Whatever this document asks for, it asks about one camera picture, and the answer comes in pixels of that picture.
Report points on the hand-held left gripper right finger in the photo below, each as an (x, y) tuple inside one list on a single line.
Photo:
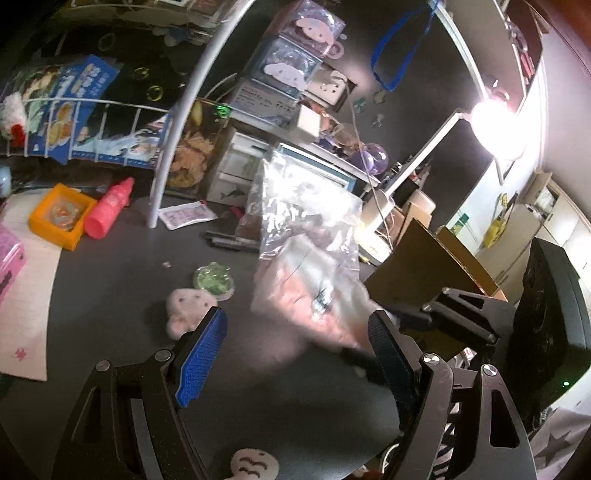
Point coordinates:
[(392, 369)]

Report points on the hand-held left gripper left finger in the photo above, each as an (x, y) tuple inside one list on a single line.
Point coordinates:
[(203, 355)]

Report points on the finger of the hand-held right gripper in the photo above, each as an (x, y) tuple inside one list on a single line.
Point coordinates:
[(461, 314), (355, 357)]

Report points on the brown cardboard box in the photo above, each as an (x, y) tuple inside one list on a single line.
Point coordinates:
[(415, 267)]

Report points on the clear bag with tape roll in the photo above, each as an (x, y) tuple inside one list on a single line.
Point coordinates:
[(314, 286)]

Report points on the small pink plush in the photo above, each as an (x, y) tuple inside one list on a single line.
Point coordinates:
[(187, 309)]

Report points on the green round jelly toy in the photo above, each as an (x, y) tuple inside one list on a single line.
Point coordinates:
[(213, 279)]

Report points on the green bottle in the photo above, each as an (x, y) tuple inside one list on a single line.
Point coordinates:
[(461, 226)]

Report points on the yellow bag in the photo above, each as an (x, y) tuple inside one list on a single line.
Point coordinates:
[(496, 228)]

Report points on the beige cabinet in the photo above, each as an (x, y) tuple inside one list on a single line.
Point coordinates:
[(554, 217)]

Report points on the black pen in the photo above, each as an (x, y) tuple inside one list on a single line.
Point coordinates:
[(228, 240)]

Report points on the grey star print cloth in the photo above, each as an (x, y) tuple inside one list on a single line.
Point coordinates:
[(558, 443)]

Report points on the small white sachet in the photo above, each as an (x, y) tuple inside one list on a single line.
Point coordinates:
[(187, 214)]

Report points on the pink plastic bottle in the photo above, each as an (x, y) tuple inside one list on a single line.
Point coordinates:
[(108, 212)]

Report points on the large clear plastic bag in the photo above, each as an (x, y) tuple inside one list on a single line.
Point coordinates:
[(300, 194)]

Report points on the orange square box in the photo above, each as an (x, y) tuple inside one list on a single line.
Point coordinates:
[(69, 237)]

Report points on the white paper sheet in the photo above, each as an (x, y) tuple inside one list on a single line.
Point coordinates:
[(32, 300)]

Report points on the purple clear ball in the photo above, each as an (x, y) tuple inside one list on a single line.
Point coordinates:
[(374, 154)]

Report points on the white mini drawer unit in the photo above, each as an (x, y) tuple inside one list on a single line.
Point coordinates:
[(240, 168)]

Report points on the white desk lamp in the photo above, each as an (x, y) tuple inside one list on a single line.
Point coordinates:
[(496, 122)]

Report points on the blue framed board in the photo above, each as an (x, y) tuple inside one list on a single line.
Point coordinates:
[(318, 161)]

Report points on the clear jar of brown pieces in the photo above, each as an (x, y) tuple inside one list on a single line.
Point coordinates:
[(194, 147)]

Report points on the pink card box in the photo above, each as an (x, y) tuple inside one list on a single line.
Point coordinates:
[(9, 267)]

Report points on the white adapter box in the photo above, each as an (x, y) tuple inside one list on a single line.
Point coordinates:
[(308, 122)]

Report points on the clear labelled box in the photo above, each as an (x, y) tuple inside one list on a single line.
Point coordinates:
[(263, 104)]

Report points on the pale blue cup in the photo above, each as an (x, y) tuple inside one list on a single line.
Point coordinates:
[(2, 180)]

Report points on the white overhead shelf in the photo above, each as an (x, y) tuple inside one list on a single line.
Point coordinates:
[(461, 46)]

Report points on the black plush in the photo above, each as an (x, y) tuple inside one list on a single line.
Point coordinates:
[(138, 83)]

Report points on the blue picture card packs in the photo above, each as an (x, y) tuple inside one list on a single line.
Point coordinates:
[(69, 106)]

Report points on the blue character display box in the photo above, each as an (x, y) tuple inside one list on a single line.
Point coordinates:
[(286, 67)]

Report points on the white red small plush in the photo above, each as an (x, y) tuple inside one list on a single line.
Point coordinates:
[(14, 120)]

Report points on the pink character display box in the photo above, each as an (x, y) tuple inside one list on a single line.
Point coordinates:
[(314, 25)]

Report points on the white wall socket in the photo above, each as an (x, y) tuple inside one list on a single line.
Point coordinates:
[(330, 87)]

